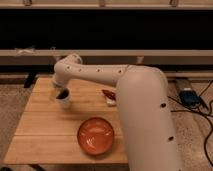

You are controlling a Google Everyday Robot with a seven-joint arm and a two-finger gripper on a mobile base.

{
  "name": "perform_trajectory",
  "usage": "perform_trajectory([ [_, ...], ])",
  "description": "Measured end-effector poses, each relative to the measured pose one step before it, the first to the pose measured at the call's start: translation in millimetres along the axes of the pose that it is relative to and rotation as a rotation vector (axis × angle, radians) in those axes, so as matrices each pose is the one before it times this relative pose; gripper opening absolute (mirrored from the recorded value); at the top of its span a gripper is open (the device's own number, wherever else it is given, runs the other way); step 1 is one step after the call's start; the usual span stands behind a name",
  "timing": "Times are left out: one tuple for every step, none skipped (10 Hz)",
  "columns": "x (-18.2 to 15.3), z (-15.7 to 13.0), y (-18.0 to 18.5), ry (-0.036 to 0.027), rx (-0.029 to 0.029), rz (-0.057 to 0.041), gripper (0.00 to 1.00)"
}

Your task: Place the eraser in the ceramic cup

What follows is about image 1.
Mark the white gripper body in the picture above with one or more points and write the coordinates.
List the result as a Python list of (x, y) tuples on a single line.
[(56, 84)]

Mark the black eraser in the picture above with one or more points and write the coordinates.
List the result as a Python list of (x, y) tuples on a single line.
[(63, 94)]

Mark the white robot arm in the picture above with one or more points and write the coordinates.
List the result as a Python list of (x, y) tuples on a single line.
[(143, 109)]

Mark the black table leg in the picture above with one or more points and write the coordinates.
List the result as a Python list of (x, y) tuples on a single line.
[(30, 79)]

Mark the wooden table board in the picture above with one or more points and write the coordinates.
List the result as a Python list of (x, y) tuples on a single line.
[(47, 133)]

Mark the red and white packet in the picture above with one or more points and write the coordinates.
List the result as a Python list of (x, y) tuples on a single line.
[(110, 97)]

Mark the orange bowl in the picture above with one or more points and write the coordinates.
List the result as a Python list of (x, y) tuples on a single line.
[(95, 136)]

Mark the blue power adapter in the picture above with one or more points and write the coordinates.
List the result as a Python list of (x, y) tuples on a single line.
[(189, 97)]

